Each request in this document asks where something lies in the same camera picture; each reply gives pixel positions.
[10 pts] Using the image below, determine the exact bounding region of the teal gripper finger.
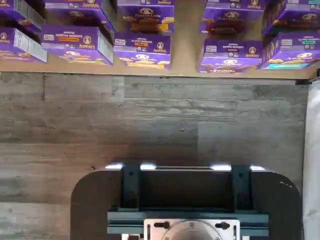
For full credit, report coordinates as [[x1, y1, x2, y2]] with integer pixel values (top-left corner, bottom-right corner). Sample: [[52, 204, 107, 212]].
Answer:
[[230, 164, 255, 214], [118, 161, 142, 213]]

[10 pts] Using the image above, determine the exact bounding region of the purple Annie's snack box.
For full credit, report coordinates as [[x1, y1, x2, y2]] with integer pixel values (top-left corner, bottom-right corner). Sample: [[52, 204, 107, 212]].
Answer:
[[204, 0, 266, 11], [0, 8, 43, 38], [40, 24, 115, 67], [116, 0, 176, 7], [0, 26, 48, 64], [44, 0, 104, 10], [113, 31, 173, 71], [196, 38, 264, 74], [116, 4, 175, 35], [199, 6, 266, 41], [0, 0, 48, 21], [45, 7, 116, 35]]

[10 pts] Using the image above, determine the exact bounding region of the purple Annie's box teal label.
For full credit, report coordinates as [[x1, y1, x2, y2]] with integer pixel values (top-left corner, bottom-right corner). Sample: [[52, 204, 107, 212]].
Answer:
[[264, 0, 320, 12], [261, 3, 320, 37], [257, 31, 320, 71]]

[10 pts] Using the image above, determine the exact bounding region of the dark rounded plate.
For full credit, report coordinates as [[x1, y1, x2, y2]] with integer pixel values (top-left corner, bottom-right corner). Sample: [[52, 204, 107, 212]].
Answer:
[[70, 163, 301, 240]]

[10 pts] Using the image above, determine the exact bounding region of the silver metal mounting plate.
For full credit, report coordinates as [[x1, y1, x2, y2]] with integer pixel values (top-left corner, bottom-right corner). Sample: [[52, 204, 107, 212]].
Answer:
[[143, 218, 241, 240]]

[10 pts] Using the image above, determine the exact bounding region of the white fabric backdrop sheet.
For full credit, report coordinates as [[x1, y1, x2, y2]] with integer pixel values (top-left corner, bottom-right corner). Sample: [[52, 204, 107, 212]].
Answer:
[[301, 81, 320, 240]]

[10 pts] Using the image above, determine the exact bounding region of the purple snack boxes group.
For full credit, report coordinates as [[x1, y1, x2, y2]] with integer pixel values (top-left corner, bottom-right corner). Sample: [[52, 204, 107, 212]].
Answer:
[[0, 0, 320, 81]]

